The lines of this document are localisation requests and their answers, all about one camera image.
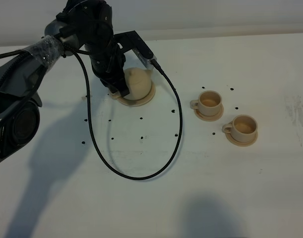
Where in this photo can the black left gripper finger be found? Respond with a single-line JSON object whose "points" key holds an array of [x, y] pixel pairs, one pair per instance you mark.
{"points": [[121, 86], [113, 88]]}

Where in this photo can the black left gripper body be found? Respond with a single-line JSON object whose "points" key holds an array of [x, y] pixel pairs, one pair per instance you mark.
{"points": [[106, 58]]}

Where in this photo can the beige ceramic teapot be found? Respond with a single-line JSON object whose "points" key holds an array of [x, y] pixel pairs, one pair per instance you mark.
{"points": [[138, 82]]}

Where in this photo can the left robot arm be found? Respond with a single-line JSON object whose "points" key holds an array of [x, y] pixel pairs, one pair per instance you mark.
{"points": [[83, 27]]}

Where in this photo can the beige teapot saucer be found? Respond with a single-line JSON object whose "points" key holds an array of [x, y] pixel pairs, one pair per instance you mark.
{"points": [[140, 102]]}

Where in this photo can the beige far teacup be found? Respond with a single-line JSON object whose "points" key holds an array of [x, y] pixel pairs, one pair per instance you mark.
{"points": [[208, 103]]}

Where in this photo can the beige teacup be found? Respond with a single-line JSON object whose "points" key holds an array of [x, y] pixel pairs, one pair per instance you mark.
{"points": [[241, 123], [208, 103]]}

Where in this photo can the beige far cup saucer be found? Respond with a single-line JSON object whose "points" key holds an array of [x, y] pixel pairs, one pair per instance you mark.
{"points": [[210, 118]]}

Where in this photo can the beige cup saucer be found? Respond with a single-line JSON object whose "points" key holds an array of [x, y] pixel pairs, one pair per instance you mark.
{"points": [[242, 139], [210, 118]]}

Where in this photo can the beige near cup saucer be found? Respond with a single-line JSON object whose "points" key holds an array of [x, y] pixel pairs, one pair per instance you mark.
{"points": [[242, 139]]}

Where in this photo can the beige near teacup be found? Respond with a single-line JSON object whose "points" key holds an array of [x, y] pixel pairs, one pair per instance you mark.
{"points": [[241, 123]]}

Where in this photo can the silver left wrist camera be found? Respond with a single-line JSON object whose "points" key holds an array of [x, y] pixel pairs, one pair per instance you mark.
{"points": [[132, 41]]}

